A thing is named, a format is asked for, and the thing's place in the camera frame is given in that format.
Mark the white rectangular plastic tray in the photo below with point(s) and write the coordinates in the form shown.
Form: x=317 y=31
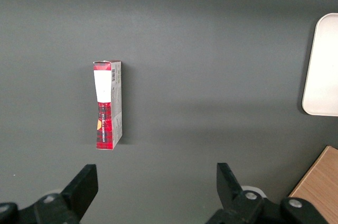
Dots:
x=323 y=70

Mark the light wooden board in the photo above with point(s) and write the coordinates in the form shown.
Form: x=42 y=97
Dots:
x=322 y=181

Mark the red plaid cardboard box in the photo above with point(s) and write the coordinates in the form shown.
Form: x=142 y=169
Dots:
x=105 y=118

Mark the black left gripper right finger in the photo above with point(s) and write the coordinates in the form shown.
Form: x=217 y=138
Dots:
x=229 y=195

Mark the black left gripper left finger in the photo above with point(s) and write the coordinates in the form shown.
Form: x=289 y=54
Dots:
x=79 y=195

